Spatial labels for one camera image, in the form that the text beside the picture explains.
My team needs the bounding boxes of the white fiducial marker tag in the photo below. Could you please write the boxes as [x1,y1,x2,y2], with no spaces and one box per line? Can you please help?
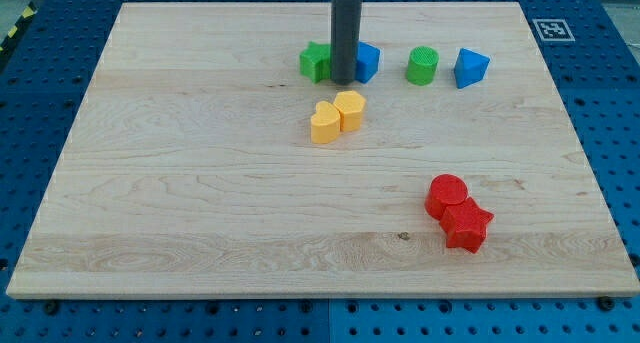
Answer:
[533,18,575,42]

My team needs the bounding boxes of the green cylinder block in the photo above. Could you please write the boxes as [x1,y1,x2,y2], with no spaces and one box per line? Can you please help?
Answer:
[405,46,439,86]

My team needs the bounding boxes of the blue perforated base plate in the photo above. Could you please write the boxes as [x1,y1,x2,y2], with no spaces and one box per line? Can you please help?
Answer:
[1,0,639,342]

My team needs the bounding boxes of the yellow pentagon block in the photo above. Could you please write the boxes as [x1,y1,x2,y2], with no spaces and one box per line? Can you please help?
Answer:
[333,90,366,132]

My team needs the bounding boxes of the red cylinder block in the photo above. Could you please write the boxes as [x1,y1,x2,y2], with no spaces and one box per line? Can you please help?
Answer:
[424,174,469,220]

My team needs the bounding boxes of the green star block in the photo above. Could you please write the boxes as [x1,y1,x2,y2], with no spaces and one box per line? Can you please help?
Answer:
[299,41,331,83]

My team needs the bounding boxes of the blue cube block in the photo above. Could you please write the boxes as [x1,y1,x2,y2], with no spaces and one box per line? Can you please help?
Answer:
[355,42,380,84]

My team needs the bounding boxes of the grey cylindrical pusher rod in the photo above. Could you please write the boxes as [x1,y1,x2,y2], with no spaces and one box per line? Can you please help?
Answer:
[330,0,363,85]

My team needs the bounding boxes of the blue triangular prism block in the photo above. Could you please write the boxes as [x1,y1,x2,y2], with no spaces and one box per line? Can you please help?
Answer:
[454,48,490,89]

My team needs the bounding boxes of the red star block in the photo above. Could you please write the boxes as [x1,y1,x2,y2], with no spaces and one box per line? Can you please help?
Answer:
[439,197,494,253]

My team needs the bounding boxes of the yellow heart block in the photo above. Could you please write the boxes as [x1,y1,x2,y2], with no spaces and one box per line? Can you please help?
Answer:
[310,101,341,144]

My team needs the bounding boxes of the light wooden board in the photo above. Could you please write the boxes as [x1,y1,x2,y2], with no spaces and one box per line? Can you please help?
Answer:
[7,2,639,300]

